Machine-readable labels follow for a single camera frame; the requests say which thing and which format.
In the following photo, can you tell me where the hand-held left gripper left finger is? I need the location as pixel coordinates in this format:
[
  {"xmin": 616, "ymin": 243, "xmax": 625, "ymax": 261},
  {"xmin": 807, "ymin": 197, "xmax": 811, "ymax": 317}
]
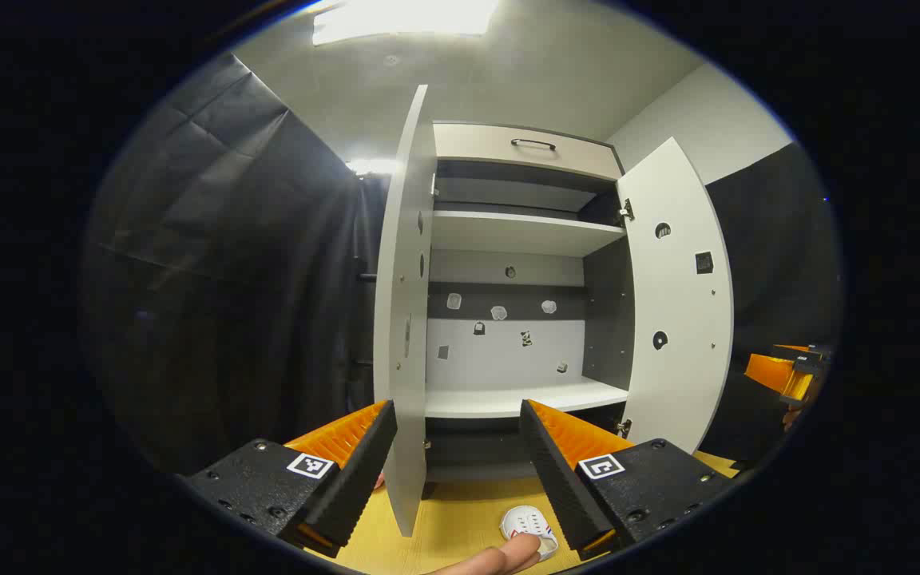
[{"xmin": 176, "ymin": 399, "xmax": 399, "ymax": 558}]

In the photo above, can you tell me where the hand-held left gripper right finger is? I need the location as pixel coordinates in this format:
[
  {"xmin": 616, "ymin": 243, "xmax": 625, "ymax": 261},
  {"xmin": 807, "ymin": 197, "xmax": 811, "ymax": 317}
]
[{"xmin": 518, "ymin": 399, "xmax": 736, "ymax": 561}]

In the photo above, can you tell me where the white shoe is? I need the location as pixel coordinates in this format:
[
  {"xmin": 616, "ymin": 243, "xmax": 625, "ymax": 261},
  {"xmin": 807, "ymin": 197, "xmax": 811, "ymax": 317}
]
[{"xmin": 500, "ymin": 506, "xmax": 559, "ymax": 560}]

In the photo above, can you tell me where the white cabinet door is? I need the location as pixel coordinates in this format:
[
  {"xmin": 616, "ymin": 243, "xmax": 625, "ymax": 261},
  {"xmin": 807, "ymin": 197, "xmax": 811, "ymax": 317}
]
[
  {"xmin": 617, "ymin": 137, "xmax": 735, "ymax": 454},
  {"xmin": 372, "ymin": 84, "xmax": 438, "ymax": 537}
]

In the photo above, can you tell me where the white shoe cabinet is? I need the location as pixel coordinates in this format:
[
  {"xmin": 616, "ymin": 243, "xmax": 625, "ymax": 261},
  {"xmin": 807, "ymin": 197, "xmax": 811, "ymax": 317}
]
[{"xmin": 426, "ymin": 120, "xmax": 636, "ymax": 488}]

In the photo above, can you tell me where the beige cabinet drawer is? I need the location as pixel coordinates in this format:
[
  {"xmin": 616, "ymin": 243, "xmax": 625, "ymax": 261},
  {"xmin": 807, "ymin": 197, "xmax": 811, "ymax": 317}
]
[{"xmin": 433, "ymin": 121, "xmax": 625, "ymax": 180}]

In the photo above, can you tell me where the black backdrop cloth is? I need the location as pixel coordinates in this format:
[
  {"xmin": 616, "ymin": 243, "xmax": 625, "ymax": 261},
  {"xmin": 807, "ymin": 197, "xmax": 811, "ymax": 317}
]
[{"xmin": 81, "ymin": 52, "xmax": 844, "ymax": 480}]

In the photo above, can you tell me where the ceiling light panel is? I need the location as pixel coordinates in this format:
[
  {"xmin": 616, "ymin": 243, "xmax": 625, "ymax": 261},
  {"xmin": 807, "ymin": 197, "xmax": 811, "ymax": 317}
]
[{"xmin": 312, "ymin": 0, "xmax": 501, "ymax": 46}]

